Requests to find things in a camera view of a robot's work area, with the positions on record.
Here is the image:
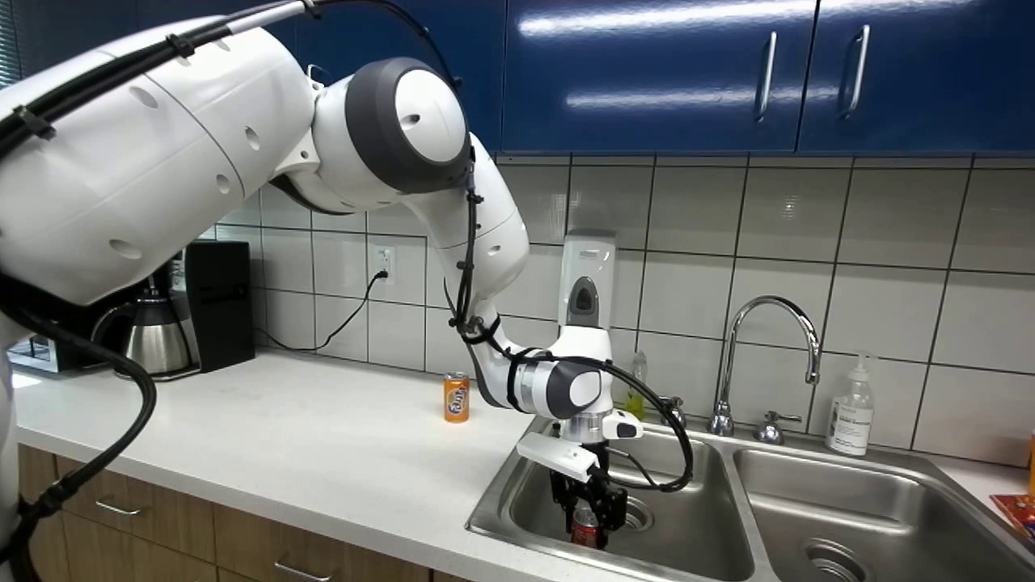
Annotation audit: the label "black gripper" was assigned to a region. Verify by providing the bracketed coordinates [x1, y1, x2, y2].
[549, 469, 632, 549]

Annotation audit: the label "red soda can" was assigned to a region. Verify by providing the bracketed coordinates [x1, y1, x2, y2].
[573, 504, 603, 549]

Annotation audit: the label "stainless steel double sink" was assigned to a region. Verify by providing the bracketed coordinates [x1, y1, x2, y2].
[464, 399, 1035, 582]

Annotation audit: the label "green dish soap bottle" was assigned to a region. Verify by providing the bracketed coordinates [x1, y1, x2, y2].
[625, 350, 653, 421]

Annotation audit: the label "chrome faucet knob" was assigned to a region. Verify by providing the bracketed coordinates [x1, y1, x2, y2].
[658, 396, 691, 433]
[753, 408, 790, 445]

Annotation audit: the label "chrome gooseneck faucet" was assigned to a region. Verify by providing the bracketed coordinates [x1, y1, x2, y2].
[708, 291, 826, 438]

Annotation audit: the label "clear pump soap bottle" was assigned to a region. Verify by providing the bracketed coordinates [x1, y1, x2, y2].
[826, 352, 881, 458]

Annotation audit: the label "wooden base cabinet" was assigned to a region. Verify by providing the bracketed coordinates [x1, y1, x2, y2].
[12, 443, 467, 582]

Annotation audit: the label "black coffee maker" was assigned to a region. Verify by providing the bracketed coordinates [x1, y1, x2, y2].
[182, 235, 258, 374]

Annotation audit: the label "colourful snack packets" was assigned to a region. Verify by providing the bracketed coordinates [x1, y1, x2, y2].
[991, 491, 1035, 542]

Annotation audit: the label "steel coffee carafe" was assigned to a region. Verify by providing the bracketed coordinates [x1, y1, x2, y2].
[124, 291, 199, 382]

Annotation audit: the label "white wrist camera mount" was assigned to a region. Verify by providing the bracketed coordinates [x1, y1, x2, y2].
[516, 433, 610, 485]

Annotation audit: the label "white wall soap dispenser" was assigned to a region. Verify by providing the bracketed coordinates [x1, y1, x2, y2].
[558, 233, 622, 334]

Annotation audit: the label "silver drawer handle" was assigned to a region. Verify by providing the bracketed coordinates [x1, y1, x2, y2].
[272, 555, 334, 582]
[94, 494, 145, 521]

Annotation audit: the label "black power cord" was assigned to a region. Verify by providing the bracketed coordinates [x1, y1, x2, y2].
[311, 269, 392, 352]

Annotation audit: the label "white wall outlet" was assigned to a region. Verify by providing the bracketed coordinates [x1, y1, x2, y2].
[366, 235, 400, 308]

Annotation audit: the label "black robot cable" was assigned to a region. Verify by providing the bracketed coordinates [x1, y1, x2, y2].
[0, 0, 695, 582]

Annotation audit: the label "silver cabinet door handle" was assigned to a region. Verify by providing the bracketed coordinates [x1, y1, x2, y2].
[757, 28, 783, 124]
[849, 22, 873, 124]

